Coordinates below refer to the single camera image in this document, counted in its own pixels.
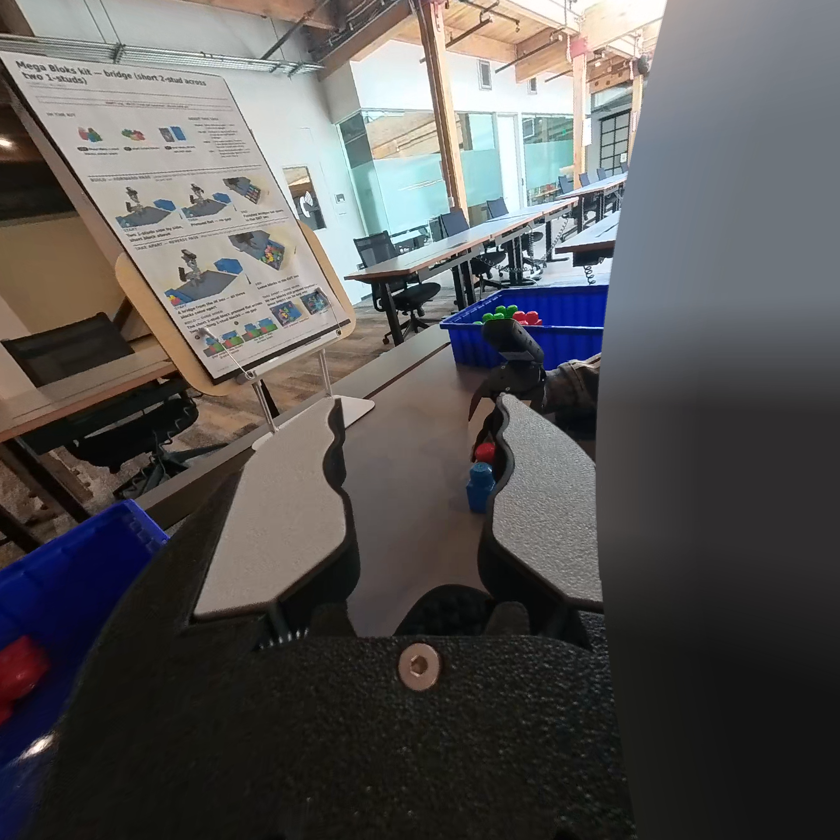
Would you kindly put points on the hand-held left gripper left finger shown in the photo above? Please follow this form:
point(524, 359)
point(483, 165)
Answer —
point(282, 525)

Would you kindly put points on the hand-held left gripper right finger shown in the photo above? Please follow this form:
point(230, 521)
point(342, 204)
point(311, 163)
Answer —
point(551, 512)

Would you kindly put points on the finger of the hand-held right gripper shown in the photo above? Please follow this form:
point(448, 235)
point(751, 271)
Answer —
point(486, 418)

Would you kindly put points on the green building block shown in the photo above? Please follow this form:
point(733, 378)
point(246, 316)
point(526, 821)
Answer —
point(499, 314)

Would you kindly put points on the blue plastic bin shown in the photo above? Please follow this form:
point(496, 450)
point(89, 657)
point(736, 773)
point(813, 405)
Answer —
point(565, 328)
point(79, 578)

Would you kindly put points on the blue building block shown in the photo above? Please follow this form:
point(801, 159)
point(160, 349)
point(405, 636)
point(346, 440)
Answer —
point(481, 488)

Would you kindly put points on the pile of assorted toy blocks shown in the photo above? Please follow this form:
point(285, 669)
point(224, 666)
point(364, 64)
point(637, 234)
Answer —
point(20, 676)

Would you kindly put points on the wooden office desk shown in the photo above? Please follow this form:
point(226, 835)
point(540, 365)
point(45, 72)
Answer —
point(66, 387)
point(433, 250)
point(591, 239)

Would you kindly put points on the black office chair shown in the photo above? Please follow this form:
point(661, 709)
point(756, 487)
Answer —
point(394, 269)
point(105, 394)

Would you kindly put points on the instruction sheet on stand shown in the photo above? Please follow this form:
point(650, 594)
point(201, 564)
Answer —
point(171, 335)

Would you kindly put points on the printed instruction sheet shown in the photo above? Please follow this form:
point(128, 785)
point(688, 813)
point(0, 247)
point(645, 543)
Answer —
point(184, 197)

